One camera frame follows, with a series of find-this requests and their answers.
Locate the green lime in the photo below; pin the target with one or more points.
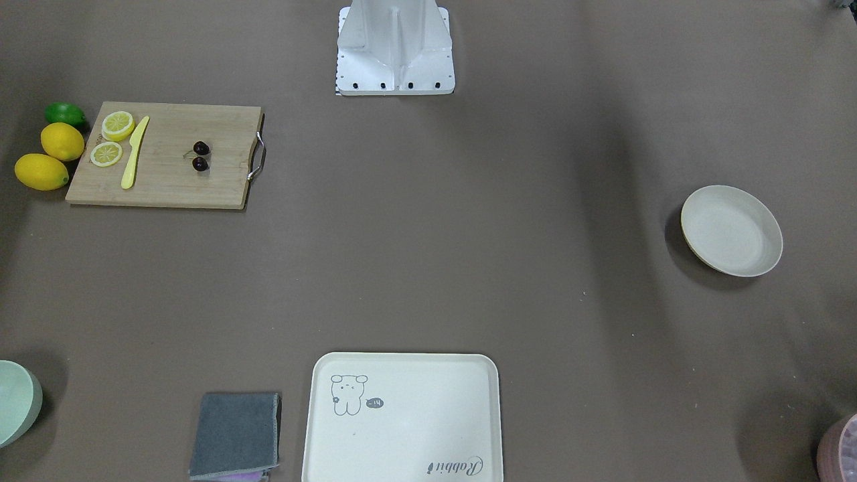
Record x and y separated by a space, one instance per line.
64 112

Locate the mint green bowl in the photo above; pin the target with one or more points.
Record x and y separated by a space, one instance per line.
21 401

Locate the yellow lemon upper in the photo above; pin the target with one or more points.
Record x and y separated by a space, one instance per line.
62 141

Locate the lemon slice lower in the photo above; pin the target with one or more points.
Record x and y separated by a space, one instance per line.
106 153

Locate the pink bowl with ice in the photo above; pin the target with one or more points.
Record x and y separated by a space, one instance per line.
836 453

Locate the bamboo cutting board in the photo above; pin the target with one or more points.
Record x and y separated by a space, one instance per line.
164 178

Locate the lemon slice upper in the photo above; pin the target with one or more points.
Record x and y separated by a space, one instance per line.
117 126

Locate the yellow lemon lower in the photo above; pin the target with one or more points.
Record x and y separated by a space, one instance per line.
41 172

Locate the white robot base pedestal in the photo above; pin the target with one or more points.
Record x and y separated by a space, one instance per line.
394 48

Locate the beige round plate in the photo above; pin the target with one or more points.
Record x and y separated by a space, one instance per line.
731 231

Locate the dark red cherry pair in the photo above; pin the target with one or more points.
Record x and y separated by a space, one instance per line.
199 156

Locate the grey folded cloth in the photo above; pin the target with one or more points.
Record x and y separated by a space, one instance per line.
237 437

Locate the yellow lemon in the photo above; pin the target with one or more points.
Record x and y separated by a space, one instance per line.
62 141
41 172

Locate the lemon slice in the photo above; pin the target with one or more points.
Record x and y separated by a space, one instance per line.
117 126
106 153

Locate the yellow plastic knife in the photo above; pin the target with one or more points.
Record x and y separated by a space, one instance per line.
130 173

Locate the cream rabbit tray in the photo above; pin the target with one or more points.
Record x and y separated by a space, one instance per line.
404 417

